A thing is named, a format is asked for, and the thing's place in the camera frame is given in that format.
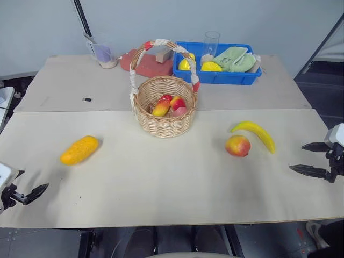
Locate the beige round stone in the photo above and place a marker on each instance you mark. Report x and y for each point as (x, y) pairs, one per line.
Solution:
(206, 59)

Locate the clear measuring cup purple contents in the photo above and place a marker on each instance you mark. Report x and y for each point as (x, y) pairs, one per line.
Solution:
(103, 55)

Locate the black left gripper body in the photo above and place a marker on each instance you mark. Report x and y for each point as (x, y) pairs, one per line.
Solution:
(10, 196)

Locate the black slanted pole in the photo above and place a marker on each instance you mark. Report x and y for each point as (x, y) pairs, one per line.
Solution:
(82, 18)

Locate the black table leg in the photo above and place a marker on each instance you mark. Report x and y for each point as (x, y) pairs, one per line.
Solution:
(235, 242)
(86, 243)

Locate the small wooden block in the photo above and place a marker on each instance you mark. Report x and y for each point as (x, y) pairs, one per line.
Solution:
(162, 57)

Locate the dark rounded shape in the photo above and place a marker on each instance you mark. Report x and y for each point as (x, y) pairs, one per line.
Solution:
(211, 240)
(139, 242)

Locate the yellow toy lemon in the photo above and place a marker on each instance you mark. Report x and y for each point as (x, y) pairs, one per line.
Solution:
(185, 65)
(211, 67)

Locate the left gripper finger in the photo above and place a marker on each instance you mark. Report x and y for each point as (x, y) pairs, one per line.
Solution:
(21, 172)
(37, 191)

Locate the large red yellow toy apple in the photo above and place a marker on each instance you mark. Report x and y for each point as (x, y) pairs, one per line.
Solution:
(237, 146)

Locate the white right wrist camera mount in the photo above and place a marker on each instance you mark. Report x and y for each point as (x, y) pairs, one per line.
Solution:
(334, 134)

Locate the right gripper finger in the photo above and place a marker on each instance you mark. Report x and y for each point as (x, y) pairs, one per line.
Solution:
(315, 147)
(309, 171)

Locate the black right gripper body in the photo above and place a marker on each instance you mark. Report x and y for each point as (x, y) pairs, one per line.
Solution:
(336, 161)

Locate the clear glass cylinder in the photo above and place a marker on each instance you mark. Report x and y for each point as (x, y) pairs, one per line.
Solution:
(212, 43)

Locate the pink toy peach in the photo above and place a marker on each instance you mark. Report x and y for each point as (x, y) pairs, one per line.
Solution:
(179, 111)

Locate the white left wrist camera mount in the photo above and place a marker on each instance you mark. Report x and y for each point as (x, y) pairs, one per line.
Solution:
(6, 174)

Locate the red brick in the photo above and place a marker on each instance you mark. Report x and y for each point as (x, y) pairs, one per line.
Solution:
(150, 67)

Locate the orange yellow oblong toy fruit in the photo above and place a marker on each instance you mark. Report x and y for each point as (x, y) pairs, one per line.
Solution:
(79, 150)

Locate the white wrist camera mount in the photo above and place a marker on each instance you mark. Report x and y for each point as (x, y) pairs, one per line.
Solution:
(6, 174)
(334, 134)

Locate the blue plastic bin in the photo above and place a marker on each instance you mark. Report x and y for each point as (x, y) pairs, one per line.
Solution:
(215, 77)

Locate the small black clip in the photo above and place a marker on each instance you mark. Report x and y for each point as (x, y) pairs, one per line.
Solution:
(86, 99)

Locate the small red yellow toy apple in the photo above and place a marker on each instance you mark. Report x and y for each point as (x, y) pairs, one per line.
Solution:
(178, 102)

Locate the green cloth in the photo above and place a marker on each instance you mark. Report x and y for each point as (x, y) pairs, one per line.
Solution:
(236, 61)

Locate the yellow toy banana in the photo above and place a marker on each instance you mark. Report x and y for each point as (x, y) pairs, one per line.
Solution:
(259, 131)

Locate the red yellow toy mango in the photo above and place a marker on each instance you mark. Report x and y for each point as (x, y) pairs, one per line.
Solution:
(160, 108)

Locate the black slanted frame bar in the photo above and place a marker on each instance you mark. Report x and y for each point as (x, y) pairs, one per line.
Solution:
(322, 43)

